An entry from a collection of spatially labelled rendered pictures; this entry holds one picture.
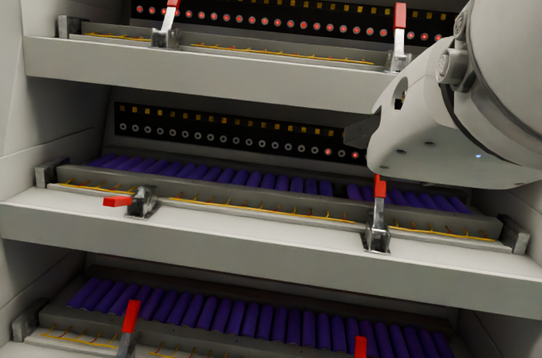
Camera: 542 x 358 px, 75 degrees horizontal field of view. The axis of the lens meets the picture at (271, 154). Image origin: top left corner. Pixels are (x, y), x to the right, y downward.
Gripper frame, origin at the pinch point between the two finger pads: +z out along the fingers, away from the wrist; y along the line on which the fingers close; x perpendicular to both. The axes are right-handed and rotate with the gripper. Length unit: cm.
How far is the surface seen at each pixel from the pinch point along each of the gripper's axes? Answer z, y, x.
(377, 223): 9.8, -0.1, -4.7
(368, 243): 9.3, -1.0, -6.9
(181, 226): 9.2, -21.3, -7.9
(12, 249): 13.4, -42.7, -13.4
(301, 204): 14.4, -8.5, -3.2
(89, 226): 9.4, -31.6, -9.2
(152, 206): 10.9, -25.7, -6.1
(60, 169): 13.7, -39.7, -2.9
